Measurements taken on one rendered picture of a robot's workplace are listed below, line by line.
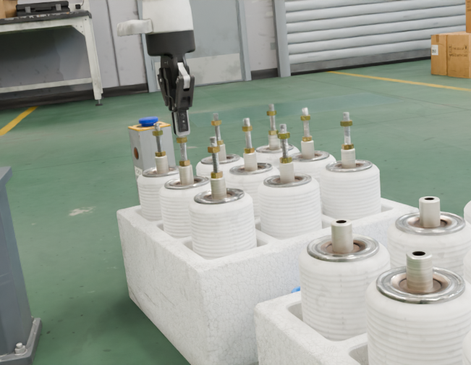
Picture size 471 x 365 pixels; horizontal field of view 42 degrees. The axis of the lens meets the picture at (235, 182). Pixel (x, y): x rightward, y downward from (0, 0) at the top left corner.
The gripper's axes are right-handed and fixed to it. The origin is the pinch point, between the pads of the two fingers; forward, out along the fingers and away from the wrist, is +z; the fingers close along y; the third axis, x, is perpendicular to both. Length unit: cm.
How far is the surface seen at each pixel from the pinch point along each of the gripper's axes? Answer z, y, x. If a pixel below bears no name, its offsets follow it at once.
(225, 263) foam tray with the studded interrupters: 17.2, -19.5, 1.8
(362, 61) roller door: 29, 435, -323
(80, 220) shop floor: 35, 81, 9
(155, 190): 12.2, 7.8, 3.7
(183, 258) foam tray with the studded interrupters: 17.2, -14.0, 6.1
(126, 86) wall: 27, 486, -95
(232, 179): 10.6, -0.8, -7.6
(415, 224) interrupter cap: 10.0, -39.1, -14.7
